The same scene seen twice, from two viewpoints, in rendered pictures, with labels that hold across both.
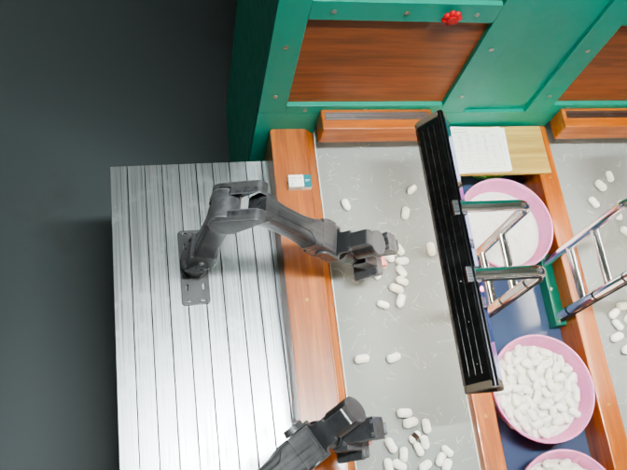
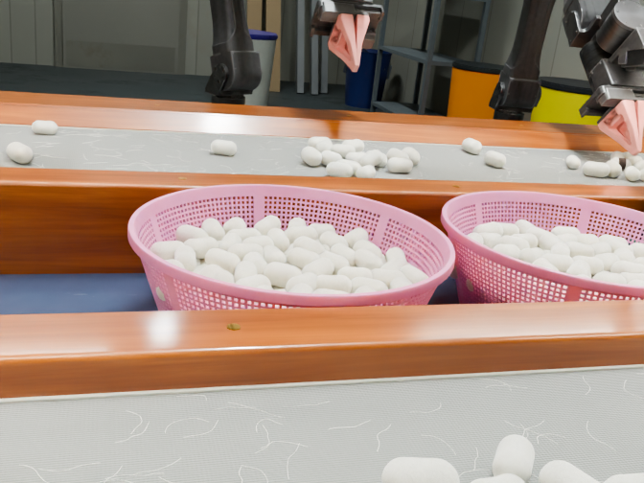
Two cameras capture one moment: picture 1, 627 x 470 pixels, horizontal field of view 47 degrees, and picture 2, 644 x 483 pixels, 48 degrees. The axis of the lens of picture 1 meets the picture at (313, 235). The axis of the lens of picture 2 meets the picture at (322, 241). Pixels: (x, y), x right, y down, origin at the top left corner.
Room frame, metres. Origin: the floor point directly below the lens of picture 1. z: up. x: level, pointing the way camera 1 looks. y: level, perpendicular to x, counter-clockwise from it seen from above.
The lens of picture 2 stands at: (0.51, -1.36, 0.97)
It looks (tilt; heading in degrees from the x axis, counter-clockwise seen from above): 20 degrees down; 100
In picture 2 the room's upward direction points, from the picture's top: 6 degrees clockwise
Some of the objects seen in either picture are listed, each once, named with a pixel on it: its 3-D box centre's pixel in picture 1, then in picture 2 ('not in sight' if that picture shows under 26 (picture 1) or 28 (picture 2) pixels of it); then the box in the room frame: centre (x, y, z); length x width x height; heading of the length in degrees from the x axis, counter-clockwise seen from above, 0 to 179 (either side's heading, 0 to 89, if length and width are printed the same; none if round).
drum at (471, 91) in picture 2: not in sight; (475, 115); (0.53, 3.15, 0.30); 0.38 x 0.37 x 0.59; 29
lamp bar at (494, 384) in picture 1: (460, 243); not in sight; (0.74, -0.29, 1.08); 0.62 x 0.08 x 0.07; 28
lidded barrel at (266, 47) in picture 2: not in sight; (242, 71); (-1.16, 3.80, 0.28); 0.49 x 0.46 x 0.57; 122
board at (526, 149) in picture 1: (490, 150); not in sight; (1.21, -0.36, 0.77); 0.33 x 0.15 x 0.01; 118
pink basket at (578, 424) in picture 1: (535, 391); (572, 278); (0.63, -0.67, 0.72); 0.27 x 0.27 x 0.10
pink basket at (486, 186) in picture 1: (499, 229); not in sight; (1.02, -0.46, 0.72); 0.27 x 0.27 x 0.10
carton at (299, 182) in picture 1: (299, 182); not in sight; (0.88, 0.09, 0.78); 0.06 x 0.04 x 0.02; 118
